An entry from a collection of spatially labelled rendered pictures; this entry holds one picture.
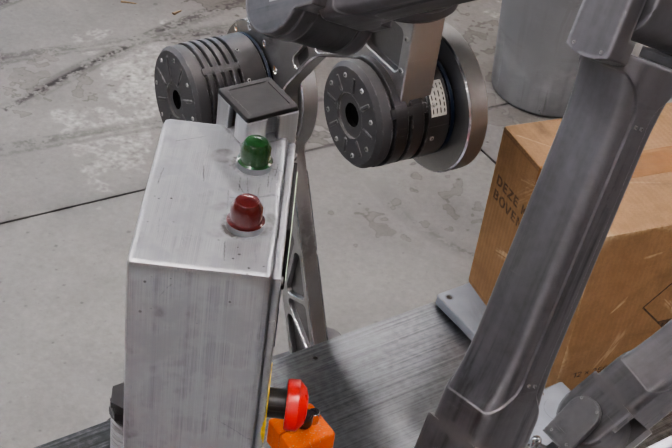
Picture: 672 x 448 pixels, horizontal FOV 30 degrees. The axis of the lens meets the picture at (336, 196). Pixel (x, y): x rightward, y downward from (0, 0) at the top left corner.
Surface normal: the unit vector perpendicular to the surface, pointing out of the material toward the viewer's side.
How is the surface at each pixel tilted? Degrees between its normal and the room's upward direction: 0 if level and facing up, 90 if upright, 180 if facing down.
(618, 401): 44
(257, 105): 0
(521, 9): 94
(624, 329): 90
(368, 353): 0
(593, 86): 76
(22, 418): 0
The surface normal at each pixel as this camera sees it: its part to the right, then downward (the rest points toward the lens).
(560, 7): -0.27, 0.64
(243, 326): -0.04, 0.59
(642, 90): 0.59, 0.37
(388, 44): -0.86, 0.22
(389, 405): 0.11, -0.80
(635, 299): 0.38, 0.59
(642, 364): -0.36, -0.59
